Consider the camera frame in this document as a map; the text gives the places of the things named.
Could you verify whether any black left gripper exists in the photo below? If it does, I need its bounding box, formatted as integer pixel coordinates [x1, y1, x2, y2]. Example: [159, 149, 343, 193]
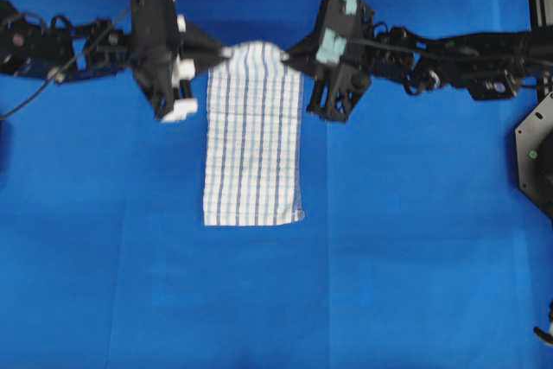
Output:
[130, 0, 232, 123]

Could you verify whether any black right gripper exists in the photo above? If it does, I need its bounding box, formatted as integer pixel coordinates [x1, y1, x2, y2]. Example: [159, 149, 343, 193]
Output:
[281, 0, 374, 123]

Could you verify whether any blue striped white towel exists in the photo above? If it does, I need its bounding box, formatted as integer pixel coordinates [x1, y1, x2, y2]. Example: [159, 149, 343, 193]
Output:
[203, 41, 304, 226]

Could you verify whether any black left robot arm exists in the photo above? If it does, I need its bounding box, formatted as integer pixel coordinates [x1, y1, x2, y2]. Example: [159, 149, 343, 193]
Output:
[1, 0, 232, 123]

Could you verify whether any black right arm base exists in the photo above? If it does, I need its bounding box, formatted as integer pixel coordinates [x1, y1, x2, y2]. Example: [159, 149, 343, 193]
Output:
[515, 0, 552, 218]

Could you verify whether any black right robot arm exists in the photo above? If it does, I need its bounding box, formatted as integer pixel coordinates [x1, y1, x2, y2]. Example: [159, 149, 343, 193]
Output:
[281, 0, 552, 123]

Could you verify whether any blue table cloth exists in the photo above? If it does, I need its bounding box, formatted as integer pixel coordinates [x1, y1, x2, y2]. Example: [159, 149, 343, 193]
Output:
[1, 0, 552, 368]

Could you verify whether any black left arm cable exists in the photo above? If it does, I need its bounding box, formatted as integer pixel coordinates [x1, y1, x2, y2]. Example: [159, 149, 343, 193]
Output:
[0, 10, 130, 119]

